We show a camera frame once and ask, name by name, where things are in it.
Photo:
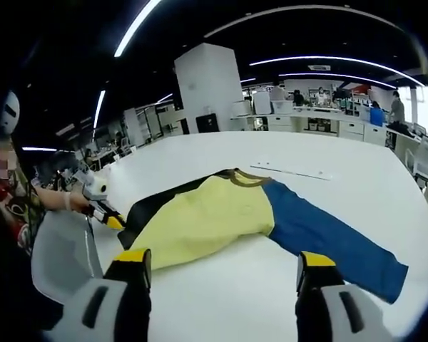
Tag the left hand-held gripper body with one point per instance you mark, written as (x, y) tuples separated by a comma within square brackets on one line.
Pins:
[(99, 187)]

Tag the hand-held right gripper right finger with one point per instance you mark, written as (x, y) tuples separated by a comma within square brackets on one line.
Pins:
[(367, 317)]

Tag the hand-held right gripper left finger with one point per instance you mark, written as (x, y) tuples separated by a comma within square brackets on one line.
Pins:
[(75, 313)]

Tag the yellow blue black garment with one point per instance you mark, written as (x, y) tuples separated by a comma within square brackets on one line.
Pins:
[(207, 221)]

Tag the person's left hand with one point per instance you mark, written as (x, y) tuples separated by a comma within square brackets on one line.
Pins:
[(78, 203)]

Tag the white mesh office chair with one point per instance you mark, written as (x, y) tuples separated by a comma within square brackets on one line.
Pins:
[(60, 256)]

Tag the person operator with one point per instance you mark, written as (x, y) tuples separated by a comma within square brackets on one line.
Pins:
[(18, 213)]

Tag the white worn device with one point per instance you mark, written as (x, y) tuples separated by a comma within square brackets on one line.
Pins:
[(9, 123)]

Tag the black cabinet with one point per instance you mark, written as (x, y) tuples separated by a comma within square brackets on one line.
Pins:
[(207, 124)]

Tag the white square pillar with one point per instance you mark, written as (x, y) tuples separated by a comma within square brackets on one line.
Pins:
[(208, 82)]

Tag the straight ceiling light strip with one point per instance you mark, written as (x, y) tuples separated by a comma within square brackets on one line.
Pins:
[(135, 23)]

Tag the white counter cabinets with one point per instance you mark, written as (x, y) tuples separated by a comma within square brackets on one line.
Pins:
[(349, 128)]

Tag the dark cloth pile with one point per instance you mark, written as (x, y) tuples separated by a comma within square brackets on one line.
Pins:
[(401, 129)]

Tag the shorter curved ceiling light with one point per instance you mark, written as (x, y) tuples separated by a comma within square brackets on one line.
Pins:
[(342, 76)]

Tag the long curved ceiling light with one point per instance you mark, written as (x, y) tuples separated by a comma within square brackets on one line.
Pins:
[(306, 58)]

